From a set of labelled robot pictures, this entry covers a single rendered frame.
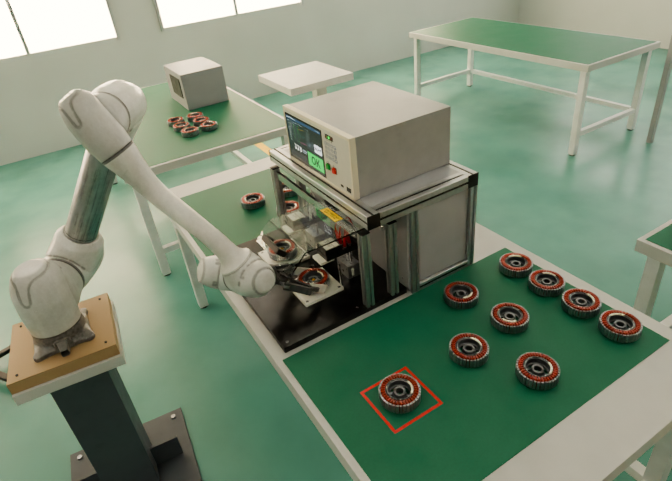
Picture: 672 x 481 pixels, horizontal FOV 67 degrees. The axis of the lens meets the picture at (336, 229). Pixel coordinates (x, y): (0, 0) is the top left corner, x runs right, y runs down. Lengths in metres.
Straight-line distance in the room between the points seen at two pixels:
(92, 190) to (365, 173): 0.84
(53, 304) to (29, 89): 4.52
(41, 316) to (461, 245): 1.37
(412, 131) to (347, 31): 5.62
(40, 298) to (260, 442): 1.11
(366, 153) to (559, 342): 0.79
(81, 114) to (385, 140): 0.83
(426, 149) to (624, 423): 0.93
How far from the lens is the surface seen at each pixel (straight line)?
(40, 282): 1.75
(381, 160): 1.58
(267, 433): 2.38
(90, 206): 1.76
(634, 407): 1.55
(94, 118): 1.44
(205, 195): 2.61
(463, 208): 1.76
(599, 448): 1.44
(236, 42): 6.50
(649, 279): 2.27
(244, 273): 1.40
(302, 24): 6.84
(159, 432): 2.53
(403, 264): 1.71
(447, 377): 1.50
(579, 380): 1.56
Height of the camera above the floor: 1.87
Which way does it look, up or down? 32 degrees down
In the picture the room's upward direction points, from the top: 7 degrees counter-clockwise
